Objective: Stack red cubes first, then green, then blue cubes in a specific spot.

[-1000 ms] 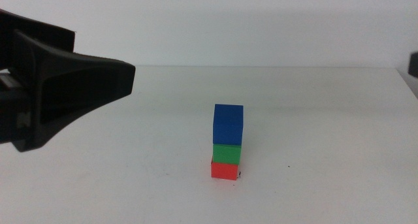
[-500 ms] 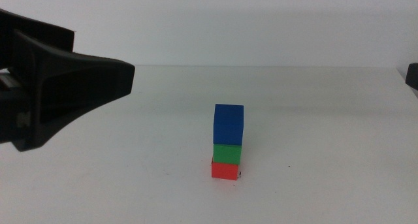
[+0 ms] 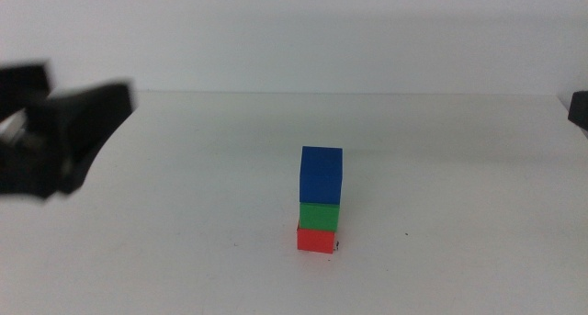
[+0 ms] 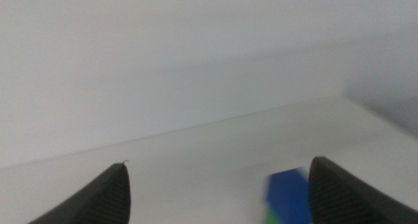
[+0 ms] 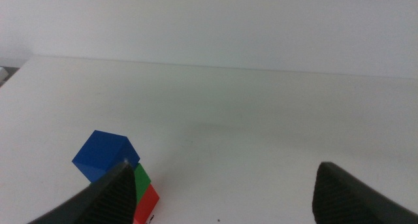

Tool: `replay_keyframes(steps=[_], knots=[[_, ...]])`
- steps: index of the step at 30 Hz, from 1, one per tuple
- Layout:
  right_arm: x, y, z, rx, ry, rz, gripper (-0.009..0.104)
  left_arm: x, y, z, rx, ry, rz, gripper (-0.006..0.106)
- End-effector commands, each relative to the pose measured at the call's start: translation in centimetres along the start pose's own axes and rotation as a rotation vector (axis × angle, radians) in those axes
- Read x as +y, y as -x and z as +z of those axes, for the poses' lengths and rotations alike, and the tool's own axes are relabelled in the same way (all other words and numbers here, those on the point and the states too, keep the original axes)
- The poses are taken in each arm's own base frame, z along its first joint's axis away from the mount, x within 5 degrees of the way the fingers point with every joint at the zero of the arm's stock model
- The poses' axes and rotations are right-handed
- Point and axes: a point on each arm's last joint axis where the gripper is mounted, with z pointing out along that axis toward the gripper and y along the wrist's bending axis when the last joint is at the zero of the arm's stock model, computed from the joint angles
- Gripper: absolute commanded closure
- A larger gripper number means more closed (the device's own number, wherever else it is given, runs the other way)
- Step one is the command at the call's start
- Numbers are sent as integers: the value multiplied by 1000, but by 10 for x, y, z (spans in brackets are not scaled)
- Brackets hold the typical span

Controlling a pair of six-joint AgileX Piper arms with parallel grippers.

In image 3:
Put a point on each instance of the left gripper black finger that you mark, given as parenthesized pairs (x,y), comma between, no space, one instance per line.
(23,85)
(92,117)

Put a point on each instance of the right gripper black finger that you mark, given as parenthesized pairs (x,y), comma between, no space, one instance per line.
(580,110)

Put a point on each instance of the blue cube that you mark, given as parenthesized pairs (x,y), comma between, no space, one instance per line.
(320,175)

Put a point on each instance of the green cube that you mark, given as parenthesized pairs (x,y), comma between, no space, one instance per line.
(319,217)

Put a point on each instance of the red cube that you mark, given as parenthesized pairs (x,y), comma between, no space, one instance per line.
(315,242)

